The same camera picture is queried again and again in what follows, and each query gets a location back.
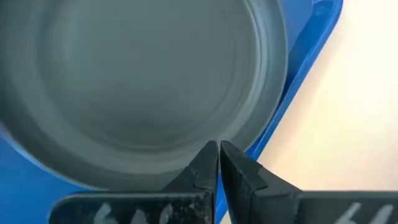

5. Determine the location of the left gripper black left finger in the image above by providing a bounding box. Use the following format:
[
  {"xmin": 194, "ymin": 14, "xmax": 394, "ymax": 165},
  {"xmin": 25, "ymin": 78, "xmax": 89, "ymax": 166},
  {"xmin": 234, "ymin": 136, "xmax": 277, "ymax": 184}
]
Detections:
[{"xmin": 48, "ymin": 140, "xmax": 220, "ymax": 224}]

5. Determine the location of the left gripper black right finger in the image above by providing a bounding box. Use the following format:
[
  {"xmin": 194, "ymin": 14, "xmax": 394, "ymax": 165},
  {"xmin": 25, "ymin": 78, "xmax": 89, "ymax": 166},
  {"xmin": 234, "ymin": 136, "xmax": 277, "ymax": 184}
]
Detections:
[{"xmin": 220, "ymin": 140, "xmax": 398, "ymax": 224}]

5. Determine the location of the dark grey round plate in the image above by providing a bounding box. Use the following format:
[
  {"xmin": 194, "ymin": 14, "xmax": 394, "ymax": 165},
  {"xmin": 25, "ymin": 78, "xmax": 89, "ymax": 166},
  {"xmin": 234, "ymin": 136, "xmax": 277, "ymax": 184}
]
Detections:
[{"xmin": 0, "ymin": 0, "xmax": 289, "ymax": 192}]

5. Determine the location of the blue plastic tray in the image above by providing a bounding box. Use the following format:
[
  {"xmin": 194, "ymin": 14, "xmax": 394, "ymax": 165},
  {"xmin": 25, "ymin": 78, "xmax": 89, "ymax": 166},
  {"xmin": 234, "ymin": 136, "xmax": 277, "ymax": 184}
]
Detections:
[{"xmin": 0, "ymin": 0, "xmax": 345, "ymax": 224}]

